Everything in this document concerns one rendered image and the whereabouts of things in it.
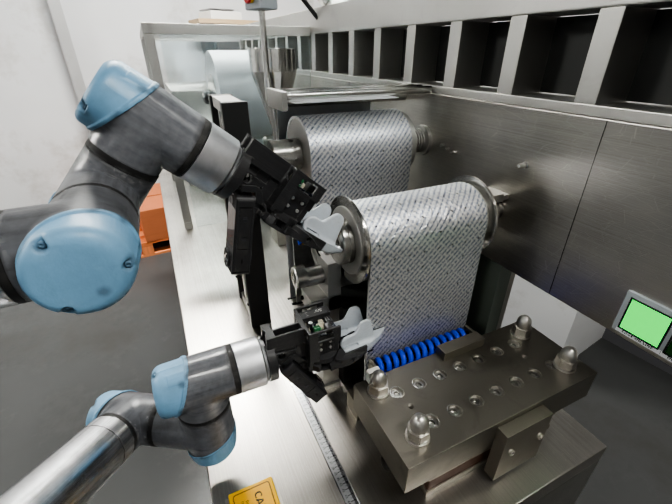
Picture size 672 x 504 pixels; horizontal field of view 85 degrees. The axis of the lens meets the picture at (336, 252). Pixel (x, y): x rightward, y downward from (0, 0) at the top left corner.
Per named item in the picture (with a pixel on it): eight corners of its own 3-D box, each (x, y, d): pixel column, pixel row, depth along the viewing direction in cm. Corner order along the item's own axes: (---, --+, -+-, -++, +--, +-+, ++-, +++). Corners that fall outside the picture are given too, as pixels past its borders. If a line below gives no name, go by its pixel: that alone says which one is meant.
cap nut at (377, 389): (362, 386, 62) (363, 367, 60) (381, 379, 63) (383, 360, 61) (374, 403, 59) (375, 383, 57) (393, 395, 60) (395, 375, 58)
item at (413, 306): (364, 364, 68) (368, 279, 59) (462, 328, 77) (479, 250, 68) (365, 366, 67) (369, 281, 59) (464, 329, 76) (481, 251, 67)
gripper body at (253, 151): (331, 193, 49) (256, 140, 42) (294, 245, 50) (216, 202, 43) (310, 177, 55) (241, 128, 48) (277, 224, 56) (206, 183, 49)
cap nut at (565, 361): (548, 362, 67) (555, 343, 64) (561, 356, 68) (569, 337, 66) (566, 376, 64) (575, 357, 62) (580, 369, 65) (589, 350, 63)
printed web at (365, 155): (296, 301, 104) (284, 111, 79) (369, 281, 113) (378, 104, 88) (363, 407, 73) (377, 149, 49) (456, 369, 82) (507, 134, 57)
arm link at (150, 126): (73, 118, 40) (112, 50, 39) (170, 172, 47) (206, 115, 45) (61, 131, 34) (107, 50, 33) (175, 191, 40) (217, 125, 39)
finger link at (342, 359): (371, 350, 59) (321, 367, 56) (371, 358, 60) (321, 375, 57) (358, 333, 63) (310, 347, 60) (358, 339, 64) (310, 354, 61)
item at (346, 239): (325, 213, 61) (345, 229, 55) (335, 211, 62) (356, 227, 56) (326, 253, 65) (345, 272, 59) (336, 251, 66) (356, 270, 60)
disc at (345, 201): (327, 256, 70) (327, 183, 63) (329, 256, 71) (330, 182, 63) (365, 301, 59) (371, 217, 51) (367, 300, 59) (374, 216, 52)
